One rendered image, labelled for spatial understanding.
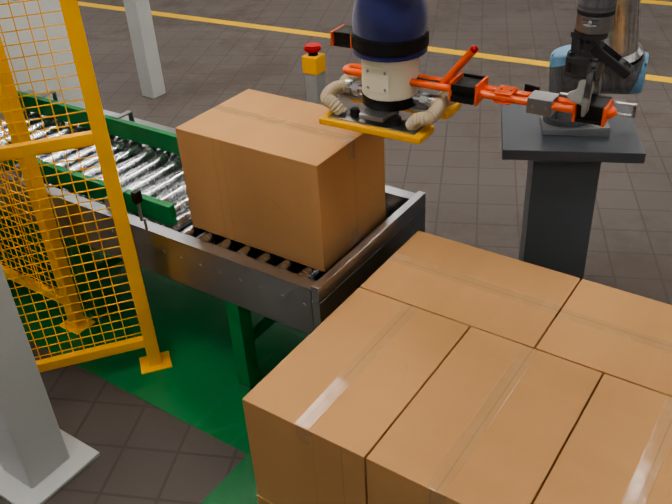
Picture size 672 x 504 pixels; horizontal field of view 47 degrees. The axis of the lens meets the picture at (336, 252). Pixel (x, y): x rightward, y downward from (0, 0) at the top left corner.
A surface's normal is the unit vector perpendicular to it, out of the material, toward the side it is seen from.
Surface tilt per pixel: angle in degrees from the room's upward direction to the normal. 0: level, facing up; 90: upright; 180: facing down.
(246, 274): 90
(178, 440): 0
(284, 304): 90
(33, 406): 90
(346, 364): 0
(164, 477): 0
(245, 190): 90
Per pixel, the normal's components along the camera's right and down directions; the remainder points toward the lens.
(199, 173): -0.56, 0.48
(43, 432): 0.83, 0.27
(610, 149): -0.05, -0.83
